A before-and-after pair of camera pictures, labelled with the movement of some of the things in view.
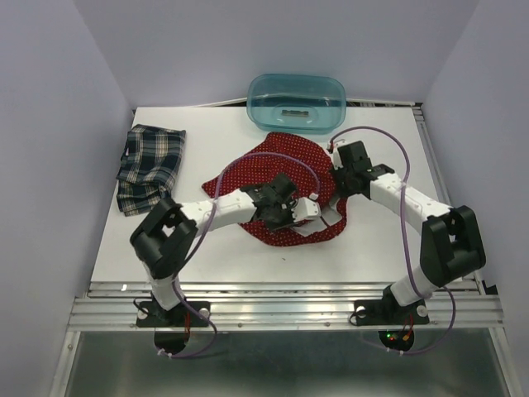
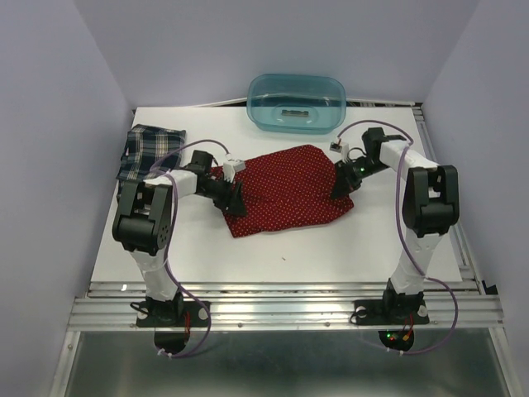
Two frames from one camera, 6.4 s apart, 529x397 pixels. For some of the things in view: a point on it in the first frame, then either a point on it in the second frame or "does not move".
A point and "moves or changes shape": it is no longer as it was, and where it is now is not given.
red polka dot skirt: x=279 y=153 moves or changes shape
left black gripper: x=288 y=204 to x=233 y=204
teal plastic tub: x=299 y=103 does not move
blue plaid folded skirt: x=147 y=168 does not move
